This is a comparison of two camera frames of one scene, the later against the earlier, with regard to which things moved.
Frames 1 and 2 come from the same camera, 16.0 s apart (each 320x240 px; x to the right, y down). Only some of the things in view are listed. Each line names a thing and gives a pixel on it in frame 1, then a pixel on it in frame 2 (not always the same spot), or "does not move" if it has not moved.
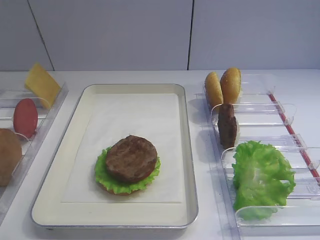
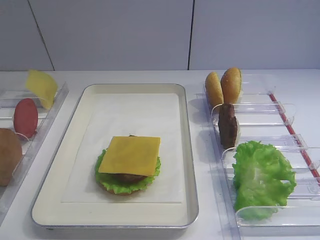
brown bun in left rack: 10,155 does not move
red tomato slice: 25,118 does not move
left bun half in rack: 213,90 does not move
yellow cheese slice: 41,84 -> 132,155
